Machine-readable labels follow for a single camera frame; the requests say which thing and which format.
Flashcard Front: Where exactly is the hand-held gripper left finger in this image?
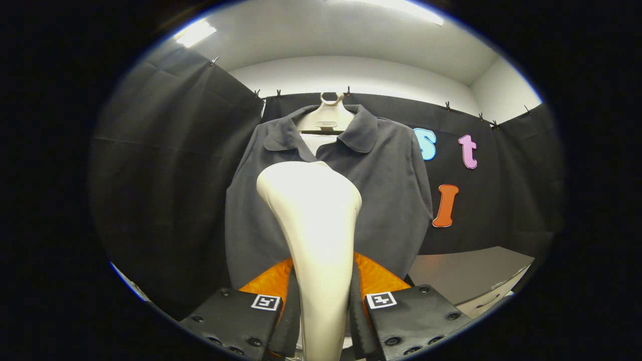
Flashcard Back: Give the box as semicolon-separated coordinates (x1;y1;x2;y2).
180;258;301;359

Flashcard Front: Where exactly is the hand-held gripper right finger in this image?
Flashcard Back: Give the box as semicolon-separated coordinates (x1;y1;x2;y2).
351;252;472;360

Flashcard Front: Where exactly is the white garment steamer head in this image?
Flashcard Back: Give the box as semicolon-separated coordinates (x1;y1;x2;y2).
256;161;363;361

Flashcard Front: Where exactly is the dark grey collared shirt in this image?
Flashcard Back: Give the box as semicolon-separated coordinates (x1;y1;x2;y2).
224;104;433;291

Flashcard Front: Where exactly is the beige garment hanger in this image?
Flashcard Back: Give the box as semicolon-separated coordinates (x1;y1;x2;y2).
296;92;356;156

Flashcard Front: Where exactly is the grey cabinet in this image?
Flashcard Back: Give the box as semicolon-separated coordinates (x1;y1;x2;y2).
407;246;536;319

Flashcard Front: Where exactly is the row of black cloth clips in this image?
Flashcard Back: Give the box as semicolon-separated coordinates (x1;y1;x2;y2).
211;56;532;130

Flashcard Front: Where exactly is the small ceiling light panel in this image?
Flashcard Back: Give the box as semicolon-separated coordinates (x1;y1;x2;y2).
174;20;217;48

